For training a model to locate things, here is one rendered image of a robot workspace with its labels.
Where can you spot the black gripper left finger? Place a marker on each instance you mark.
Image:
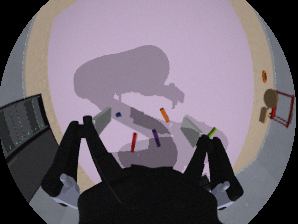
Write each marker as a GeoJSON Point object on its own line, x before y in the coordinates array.
{"type": "Point", "coordinates": [58, 182]}

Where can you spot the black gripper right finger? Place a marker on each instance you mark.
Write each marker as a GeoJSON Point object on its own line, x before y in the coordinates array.
{"type": "Point", "coordinates": [224, 184]}

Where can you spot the lime green rod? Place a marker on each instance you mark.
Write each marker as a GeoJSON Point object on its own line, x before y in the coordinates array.
{"type": "Point", "coordinates": [212, 132]}

